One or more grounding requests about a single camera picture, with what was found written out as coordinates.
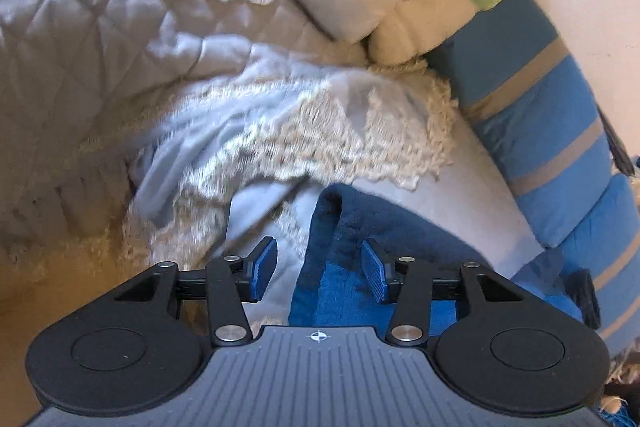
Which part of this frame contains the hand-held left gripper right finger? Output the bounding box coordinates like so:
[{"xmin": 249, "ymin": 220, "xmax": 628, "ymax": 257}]
[{"xmin": 360, "ymin": 237, "xmax": 524, "ymax": 349}]

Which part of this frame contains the blue fleece jacket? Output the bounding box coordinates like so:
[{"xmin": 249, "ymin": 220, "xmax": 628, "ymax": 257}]
[{"xmin": 287, "ymin": 183, "xmax": 601, "ymax": 343}]

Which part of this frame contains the white quilted bedspread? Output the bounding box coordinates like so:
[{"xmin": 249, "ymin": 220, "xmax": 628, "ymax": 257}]
[{"xmin": 0, "ymin": 0, "xmax": 548, "ymax": 343}]

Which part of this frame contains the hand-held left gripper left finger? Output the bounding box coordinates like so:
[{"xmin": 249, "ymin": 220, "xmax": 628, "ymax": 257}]
[{"xmin": 114, "ymin": 235, "xmax": 280, "ymax": 348}]

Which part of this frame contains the blue pillow with grey stripes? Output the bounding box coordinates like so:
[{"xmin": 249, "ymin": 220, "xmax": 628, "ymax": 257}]
[
  {"xmin": 429, "ymin": 0, "xmax": 623, "ymax": 250},
  {"xmin": 510, "ymin": 172, "xmax": 640, "ymax": 355}
]

